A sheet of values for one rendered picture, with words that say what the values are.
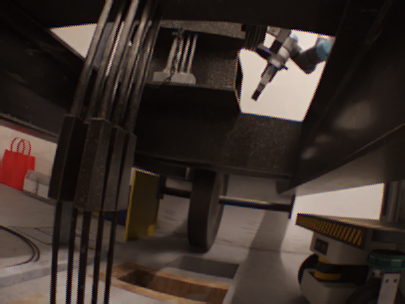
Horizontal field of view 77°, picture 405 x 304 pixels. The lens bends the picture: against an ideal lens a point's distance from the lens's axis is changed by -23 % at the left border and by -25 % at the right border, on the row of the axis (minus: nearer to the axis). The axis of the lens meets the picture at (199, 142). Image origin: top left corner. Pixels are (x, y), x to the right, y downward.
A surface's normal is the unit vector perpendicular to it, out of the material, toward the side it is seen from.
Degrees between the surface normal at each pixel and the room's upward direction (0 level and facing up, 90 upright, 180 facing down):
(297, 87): 90
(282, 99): 90
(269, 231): 90
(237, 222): 90
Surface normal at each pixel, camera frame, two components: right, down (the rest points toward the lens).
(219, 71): -0.20, -0.18
